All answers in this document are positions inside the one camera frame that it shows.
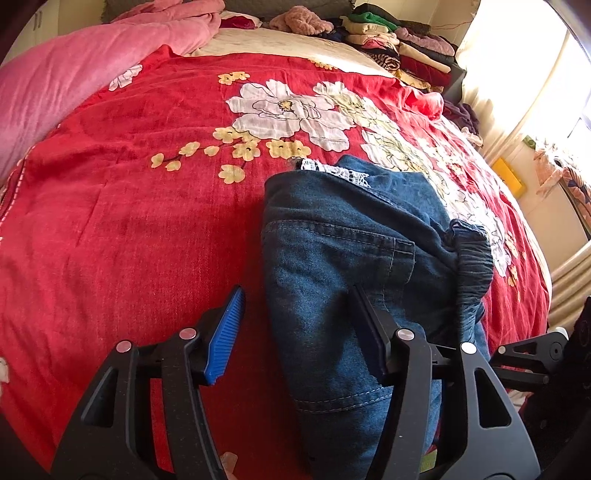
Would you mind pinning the pink patterned cloth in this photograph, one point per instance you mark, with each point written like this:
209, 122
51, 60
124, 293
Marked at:
554, 166

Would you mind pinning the cream bed sheet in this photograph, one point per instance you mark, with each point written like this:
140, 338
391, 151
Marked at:
277, 46

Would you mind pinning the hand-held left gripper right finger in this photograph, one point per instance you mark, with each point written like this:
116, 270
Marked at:
374, 341

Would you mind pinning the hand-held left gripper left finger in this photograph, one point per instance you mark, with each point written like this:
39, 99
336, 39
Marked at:
226, 337

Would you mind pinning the cream curtain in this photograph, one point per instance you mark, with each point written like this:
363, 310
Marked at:
508, 69

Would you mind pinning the purple cloth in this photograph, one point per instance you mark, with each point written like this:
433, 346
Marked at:
464, 115

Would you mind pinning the pink plush cloth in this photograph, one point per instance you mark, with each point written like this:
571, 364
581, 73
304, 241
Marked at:
298, 19

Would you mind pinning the stack of folded clothes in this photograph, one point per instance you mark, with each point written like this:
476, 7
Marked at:
397, 41

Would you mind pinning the grey headboard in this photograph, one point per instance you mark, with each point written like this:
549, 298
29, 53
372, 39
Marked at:
231, 5

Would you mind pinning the yellow box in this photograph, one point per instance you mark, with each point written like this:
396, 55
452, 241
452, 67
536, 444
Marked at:
508, 177

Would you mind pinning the blue denim pants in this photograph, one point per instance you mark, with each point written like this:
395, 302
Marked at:
332, 277

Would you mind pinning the red floral blanket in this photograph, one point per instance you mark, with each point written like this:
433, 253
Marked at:
115, 207

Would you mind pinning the pink fleece blanket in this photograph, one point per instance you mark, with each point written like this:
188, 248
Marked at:
69, 78

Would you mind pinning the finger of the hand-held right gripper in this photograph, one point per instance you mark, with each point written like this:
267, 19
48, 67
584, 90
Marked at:
535, 353

